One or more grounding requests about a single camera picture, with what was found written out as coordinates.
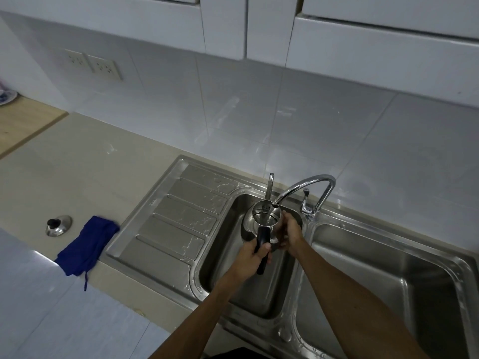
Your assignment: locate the white cabinet door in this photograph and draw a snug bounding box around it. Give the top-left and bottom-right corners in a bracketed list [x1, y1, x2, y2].
[286, 14, 479, 109]
[0, 0, 207, 54]
[199, 0, 248, 61]
[246, 0, 304, 68]

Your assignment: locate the person's right hand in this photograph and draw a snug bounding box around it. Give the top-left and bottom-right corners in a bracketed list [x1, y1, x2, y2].
[278, 210, 308, 259]

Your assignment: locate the stainless steel double sink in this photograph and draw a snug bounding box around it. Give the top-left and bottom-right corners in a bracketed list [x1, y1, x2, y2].
[101, 155, 479, 359]

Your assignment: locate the white wall socket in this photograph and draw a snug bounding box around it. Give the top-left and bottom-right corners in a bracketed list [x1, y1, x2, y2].
[64, 49, 90, 72]
[85, 53, 123, 82]

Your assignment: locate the blue cloth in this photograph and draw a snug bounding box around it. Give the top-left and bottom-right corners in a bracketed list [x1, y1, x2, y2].
[55, 215, 120, 292]

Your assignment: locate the black clothing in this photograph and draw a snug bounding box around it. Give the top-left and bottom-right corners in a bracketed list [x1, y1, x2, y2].
[200, 347, 272, 359]

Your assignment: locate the steel kettle with black handle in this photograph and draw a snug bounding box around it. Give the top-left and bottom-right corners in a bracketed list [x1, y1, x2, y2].
[243, 173, 289, 276]

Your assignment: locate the person's left forearm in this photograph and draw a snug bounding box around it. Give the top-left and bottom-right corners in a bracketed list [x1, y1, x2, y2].
[148, 273, 244, 359]

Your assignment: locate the light wooden board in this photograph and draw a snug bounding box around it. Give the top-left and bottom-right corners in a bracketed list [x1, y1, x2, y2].
[0, 95, 70, 160]

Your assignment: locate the person's right forearm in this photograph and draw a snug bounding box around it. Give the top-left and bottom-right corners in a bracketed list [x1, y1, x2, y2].
[295, 246, 431, 359]

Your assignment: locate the person's left hand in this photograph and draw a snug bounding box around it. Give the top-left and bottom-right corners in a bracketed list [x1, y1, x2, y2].
[224, 242, 274, 287]

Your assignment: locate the chrome sink faucet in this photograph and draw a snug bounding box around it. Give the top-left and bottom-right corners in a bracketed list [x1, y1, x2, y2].
[272, 174, 337, 222]

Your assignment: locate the steel kettle lid black knob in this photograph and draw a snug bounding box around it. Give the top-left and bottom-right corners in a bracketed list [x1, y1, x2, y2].
[45, 215, 73, 237]

